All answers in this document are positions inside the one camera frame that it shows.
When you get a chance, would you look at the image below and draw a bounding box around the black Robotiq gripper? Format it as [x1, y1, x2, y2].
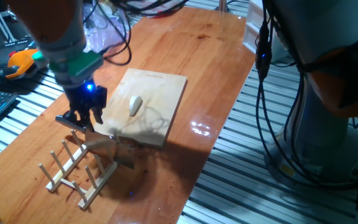
[64, 80, 108, 131]

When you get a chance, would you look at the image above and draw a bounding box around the steel cleaver knife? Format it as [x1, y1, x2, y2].
[55, 114, 136, 170]

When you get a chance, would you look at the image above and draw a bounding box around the white radish chunk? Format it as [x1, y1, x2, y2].
[128, 95, 144, 118]

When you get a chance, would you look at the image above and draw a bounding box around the wooden peg dish rack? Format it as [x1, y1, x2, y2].
[38, 129, 119, 212]

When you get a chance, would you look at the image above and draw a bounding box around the wooden cutting board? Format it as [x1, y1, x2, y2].
[93, 68, 188, 149]

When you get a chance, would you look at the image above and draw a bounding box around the clear plastic bag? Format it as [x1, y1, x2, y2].
[82, 2, 130, 54]

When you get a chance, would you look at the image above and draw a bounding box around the orange black teach pendant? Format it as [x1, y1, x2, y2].
[0, 37, 43, 86]

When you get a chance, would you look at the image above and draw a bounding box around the white red-printed plastic bag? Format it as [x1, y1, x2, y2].
[141, 0, 188, 18]

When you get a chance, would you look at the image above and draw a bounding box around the white drawer box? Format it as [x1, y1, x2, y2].
[242, 0, 291, 65]

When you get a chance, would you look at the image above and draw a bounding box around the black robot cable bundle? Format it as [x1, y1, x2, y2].
[82, 0, 358, 190]

